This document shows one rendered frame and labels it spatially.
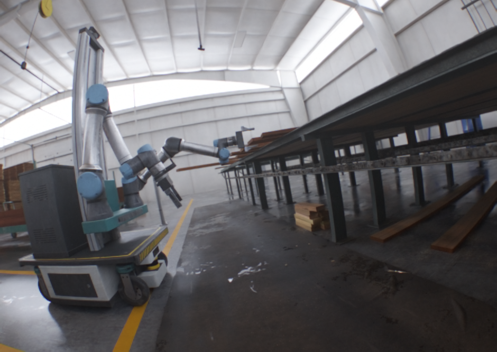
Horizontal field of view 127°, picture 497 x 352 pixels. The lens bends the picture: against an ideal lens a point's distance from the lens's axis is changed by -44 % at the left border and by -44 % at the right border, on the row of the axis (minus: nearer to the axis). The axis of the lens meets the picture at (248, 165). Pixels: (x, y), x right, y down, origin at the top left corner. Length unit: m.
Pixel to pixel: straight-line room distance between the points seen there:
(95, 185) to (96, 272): 0.45
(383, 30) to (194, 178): 10.83
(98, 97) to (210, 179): 11.16
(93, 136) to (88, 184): 0.22
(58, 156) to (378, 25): 16.58
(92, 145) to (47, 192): 0.48
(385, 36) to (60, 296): 8.90
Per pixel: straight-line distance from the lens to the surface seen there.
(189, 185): 12.08
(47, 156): 15.50
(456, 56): 0.74
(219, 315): 1.06
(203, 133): 12.33
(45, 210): 1.46
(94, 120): 1.11
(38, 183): 1.49
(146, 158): 1.08
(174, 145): 1.59
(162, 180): 1.05
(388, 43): 8.26
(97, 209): 1.18
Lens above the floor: 0.61
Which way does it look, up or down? 2 degrees up
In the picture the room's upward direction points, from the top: 11 degrees counter-clockwise
